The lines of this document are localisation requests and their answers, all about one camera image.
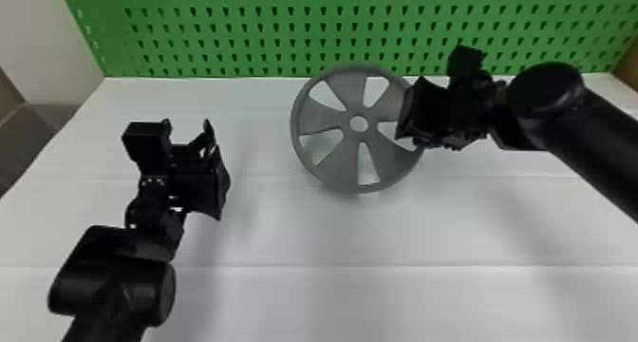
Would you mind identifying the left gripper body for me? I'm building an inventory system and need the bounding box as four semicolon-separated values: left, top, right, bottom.
169;144;232;221

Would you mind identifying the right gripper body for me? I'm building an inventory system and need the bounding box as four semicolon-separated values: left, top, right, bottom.
441;74;499;152

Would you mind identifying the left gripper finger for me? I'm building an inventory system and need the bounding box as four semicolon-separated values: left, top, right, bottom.
187;134;207;159
199;118;219;157

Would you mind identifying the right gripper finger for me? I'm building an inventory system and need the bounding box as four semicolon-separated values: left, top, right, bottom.
395;75;450;146

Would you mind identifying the grey wheel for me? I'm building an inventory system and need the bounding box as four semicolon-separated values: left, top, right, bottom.
290;64;425;195

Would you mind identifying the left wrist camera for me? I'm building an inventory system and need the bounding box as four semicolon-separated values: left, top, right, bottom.
121;119;174;176

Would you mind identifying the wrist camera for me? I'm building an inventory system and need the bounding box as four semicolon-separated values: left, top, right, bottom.
445;45;490;80
121;119;174;176

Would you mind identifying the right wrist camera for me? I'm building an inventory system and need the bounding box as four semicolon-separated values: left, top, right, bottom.
445;45;490;80

